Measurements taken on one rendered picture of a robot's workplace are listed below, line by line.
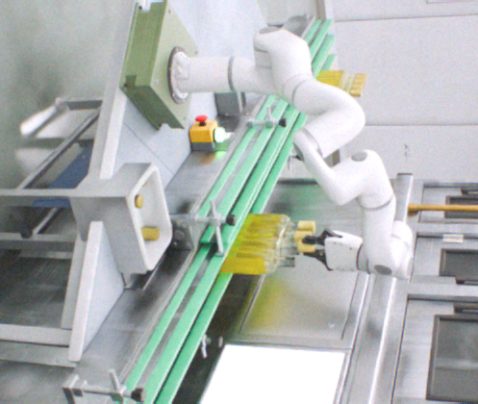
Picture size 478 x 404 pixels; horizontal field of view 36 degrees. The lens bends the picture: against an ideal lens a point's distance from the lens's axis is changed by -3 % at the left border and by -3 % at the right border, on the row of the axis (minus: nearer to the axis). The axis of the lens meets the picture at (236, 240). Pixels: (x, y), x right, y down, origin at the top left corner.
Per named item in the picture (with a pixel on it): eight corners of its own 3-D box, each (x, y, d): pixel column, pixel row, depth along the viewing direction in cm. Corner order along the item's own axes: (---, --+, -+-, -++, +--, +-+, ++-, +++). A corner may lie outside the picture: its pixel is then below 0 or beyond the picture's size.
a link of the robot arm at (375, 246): (364, 182, 177) (388, 239, 191) (345, 221, 171) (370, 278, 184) (397, 184, 172) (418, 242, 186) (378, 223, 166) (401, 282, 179)
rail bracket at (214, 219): (195, 256, 200) (239, 258, 197) (184, 202, 192) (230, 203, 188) (199, 250, 203) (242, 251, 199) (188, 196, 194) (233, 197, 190)
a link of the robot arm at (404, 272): (401, 248, 177) (414, 219, 182) (361, 240, 183) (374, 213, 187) (408, 286, 188) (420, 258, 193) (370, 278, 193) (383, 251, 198)
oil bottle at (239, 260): (201, 272, 207) (276, 276, 200) (198, 256, 203) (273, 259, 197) (208, 261, 211) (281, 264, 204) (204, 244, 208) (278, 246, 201)
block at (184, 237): (170, 250, 202) (194, 251, 199) (163, 220, 197) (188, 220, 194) (174, 242, 204) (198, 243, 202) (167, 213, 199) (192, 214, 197)
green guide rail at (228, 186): (195, 220, 200) (223, 221, 197) (194, 217, 199) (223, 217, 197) (316, 21, 338) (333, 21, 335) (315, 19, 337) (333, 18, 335)
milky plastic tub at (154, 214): (118, 273, 186) (150, 274, 183) (97, 196, 174) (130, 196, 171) (144, 236, 200) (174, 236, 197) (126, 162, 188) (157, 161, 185)
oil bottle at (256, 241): (208, 261, 211) (281, 264, 204) (204, 244, 208) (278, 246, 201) (213, 249, 215) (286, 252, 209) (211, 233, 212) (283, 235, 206)
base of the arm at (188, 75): (163, 84, 187) (219, 82, 182) (169, 38, 189) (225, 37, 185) (184, 106, 202) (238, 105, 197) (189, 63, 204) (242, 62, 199)
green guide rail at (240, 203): (200, 243, 203) (228, 244, 201) (199, 240, 203) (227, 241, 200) (317, 37, 342) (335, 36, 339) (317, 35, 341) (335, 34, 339)
